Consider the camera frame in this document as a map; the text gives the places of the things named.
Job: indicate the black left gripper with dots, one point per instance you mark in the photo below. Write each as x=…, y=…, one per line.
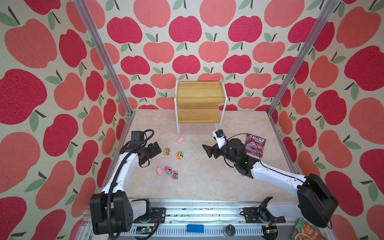
x=153, y=151

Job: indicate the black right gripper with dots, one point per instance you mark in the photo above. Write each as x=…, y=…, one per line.
x=210, y=150

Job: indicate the pink pig toy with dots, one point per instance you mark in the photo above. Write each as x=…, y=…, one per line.
x=159, y=171
x=180, y=140

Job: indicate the wooden two-tier shelf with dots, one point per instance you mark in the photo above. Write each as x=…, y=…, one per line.
x=200, y=102

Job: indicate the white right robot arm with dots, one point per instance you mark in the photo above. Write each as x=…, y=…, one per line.
x=312, y=199

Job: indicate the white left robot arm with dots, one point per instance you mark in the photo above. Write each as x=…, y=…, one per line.
x=112, y=212

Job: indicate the green orange toy car left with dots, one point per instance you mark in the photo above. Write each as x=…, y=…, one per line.
x=167, y=152

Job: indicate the pink toy car upper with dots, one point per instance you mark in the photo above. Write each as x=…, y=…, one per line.
x=168, y=170

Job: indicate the pink green toy truck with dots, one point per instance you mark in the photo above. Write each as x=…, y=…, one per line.
x=174, y=175

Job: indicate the purple candy bag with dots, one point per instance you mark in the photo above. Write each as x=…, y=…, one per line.
x=255, y=145

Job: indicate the round metal knob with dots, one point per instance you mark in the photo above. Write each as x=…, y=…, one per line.
x=229, y=231

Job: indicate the green snack packet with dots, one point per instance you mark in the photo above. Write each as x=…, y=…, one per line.
x=303, y=231

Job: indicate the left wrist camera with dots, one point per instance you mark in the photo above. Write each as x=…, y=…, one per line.
x=137, y=137

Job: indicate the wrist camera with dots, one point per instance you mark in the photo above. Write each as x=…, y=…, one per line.
x=220, y=135
x=137, y=137

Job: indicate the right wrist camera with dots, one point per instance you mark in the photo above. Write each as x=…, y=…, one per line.
x=220, y=135

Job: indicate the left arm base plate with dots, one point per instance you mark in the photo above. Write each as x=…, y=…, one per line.
x=157, y=215

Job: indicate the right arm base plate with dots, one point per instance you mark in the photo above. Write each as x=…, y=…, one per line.
x=260, y=215

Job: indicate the blue block on rail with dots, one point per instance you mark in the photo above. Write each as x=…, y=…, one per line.
x=193, y=228

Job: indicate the left aluminium frame post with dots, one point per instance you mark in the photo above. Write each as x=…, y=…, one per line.
x=87, y=18

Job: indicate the aluminium frame post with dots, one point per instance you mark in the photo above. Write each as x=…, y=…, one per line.
x=326, y=12
x=87, y=18

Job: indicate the right aluminium frame post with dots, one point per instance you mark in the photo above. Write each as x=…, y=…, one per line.
x=326, y=12

